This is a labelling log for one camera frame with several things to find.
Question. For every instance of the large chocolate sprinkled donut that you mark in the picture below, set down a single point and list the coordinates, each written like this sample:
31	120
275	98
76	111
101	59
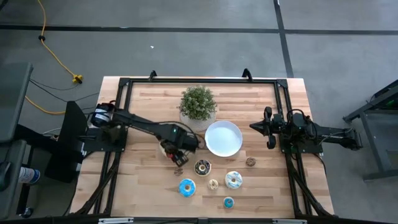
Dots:
199	164

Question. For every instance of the small blue frosted donut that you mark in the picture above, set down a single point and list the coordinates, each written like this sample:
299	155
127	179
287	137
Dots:
225	204

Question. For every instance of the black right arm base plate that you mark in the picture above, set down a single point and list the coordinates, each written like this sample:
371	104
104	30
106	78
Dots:
314	147

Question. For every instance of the silver metal bracket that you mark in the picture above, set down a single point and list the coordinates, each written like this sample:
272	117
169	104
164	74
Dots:
289	221
115	221

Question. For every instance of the black table clamp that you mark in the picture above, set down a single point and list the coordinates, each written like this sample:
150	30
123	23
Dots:
152	74
247	74

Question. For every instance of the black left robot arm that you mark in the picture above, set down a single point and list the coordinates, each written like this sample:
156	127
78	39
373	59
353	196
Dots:
140	123

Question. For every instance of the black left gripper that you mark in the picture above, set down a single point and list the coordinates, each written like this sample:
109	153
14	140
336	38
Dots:
183	146

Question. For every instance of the large white frosted donut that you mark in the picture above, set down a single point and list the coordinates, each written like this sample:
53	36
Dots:
228	184

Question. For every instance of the grey side table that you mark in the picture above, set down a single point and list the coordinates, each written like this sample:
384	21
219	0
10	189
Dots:
12	93

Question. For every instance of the white round plate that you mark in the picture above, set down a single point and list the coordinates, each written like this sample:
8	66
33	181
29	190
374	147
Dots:
224	138

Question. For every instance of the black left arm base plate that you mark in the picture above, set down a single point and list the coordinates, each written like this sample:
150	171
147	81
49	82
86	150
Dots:
93	143

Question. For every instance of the white bottle with blue label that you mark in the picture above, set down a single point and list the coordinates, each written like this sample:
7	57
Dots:
29	175

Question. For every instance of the large blue frosted donut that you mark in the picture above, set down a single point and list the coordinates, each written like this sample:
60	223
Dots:
182	190

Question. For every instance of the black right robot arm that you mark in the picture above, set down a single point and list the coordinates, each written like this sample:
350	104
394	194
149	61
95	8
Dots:
335	135

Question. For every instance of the black equipment stand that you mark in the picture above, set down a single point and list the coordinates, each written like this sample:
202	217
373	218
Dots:
66	161

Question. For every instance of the black metal cart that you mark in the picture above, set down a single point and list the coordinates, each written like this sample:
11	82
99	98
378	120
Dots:
381	175

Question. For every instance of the black aluminium table frame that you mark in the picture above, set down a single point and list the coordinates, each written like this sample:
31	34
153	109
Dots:
202	81

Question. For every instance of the green potted plant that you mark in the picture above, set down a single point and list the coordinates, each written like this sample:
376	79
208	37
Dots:
197	102

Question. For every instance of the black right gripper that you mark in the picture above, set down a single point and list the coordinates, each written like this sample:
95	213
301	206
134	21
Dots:
274	126

